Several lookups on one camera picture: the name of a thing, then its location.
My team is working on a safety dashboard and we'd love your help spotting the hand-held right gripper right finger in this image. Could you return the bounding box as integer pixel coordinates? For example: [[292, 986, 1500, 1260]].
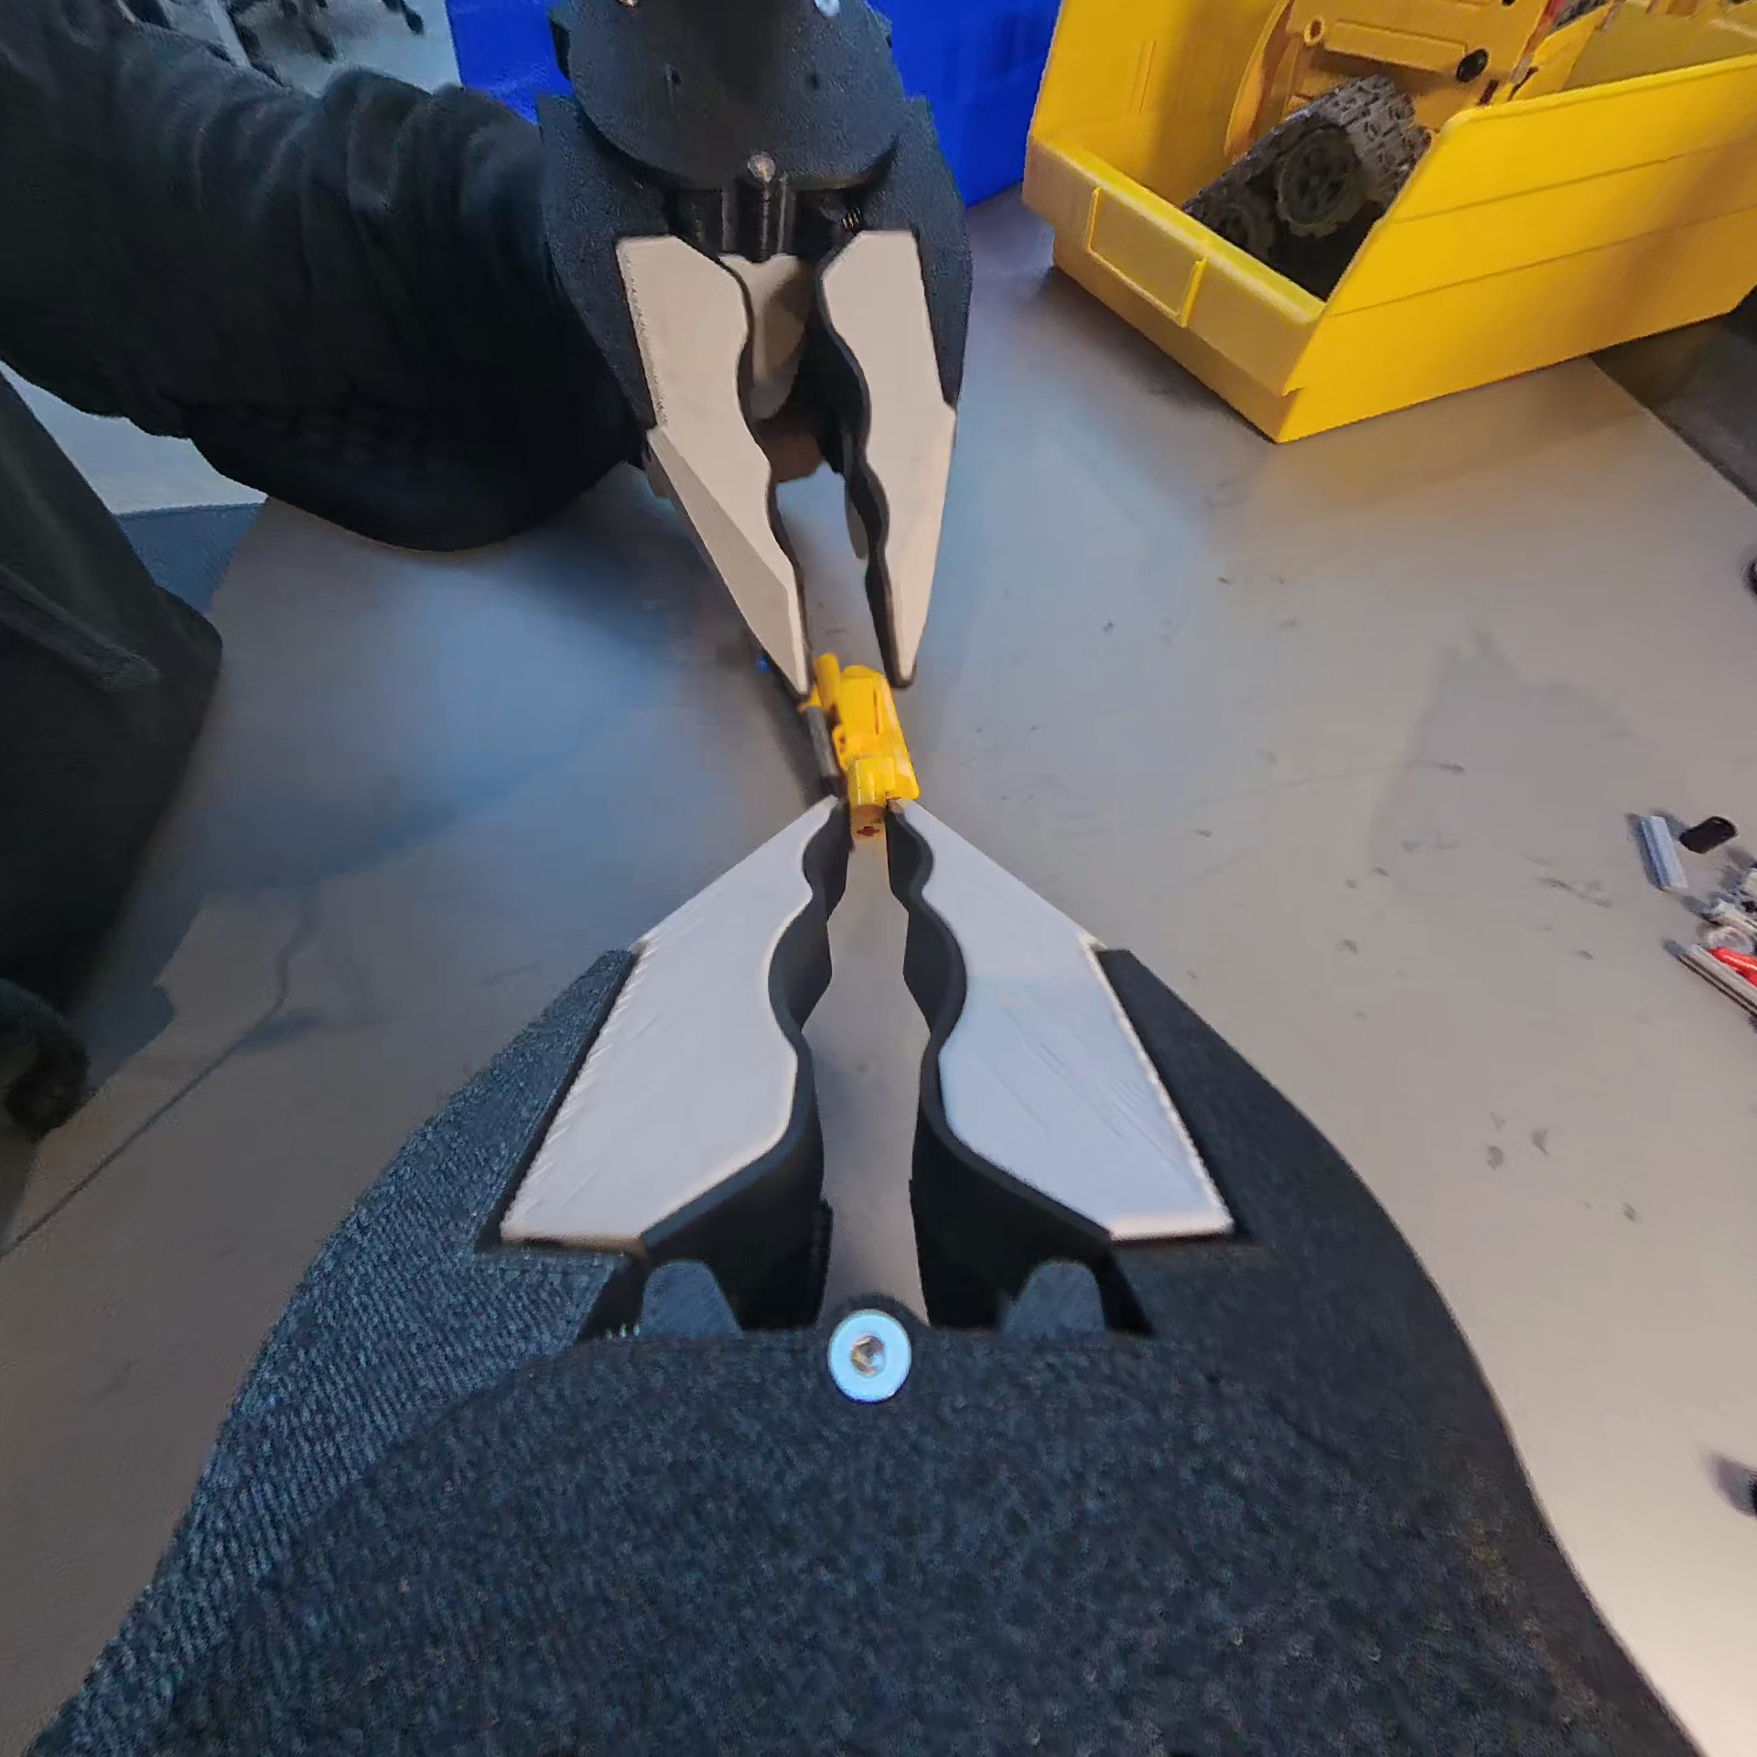
[[884, 798, 1238, 1329]]

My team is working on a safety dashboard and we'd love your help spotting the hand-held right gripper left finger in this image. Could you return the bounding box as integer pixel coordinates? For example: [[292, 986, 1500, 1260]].
[[498, 798, 854, 1329]]

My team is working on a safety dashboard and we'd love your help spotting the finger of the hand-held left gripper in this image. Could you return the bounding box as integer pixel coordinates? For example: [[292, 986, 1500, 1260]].
[[821, 230, 960, 689], [615, 236, 814, 697]]

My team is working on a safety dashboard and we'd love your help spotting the yellow toy actuator assembly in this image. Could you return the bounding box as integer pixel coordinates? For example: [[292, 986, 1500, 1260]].
[[756, 655, 902, 798]]

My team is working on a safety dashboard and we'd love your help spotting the yellow angled toy beam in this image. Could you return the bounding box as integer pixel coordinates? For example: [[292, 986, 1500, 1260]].
[[841, 713, 920, 843]]

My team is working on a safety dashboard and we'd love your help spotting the person's left forearm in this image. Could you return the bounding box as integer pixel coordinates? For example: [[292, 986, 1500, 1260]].
[[0, 0, 652, 554]]

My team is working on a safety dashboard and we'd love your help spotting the grey desk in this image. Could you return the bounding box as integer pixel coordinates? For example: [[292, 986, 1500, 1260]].
[[0, 183, 1757, 1757]]

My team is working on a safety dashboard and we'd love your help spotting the blue storage bin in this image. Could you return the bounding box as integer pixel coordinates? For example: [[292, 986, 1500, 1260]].
[[444, 0, 1068, 211]]

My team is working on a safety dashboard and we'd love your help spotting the yellow tracked toy vehicle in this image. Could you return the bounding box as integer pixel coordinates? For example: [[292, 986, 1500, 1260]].
[[1180, 0, 1654, 300]]

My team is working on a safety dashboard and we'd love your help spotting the yellow bin with toy vehicle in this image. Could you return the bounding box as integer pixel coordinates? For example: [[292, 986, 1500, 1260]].
[[1023, 0, 1757, 446]]

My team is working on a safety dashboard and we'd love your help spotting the pile of small toy parts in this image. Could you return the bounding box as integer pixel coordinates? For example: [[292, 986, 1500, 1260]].
[[1635, 808, 1757, 1021]]

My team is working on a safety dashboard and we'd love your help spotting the person's black hoodie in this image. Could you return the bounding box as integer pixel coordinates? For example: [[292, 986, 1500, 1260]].
[[0, 369, 224, 1141]]

